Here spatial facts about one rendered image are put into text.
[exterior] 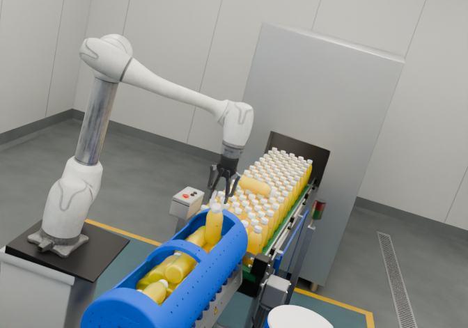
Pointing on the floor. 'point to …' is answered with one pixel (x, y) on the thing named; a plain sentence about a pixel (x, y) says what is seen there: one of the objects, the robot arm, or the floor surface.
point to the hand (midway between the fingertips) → (217, 201)
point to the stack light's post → (299, 263)
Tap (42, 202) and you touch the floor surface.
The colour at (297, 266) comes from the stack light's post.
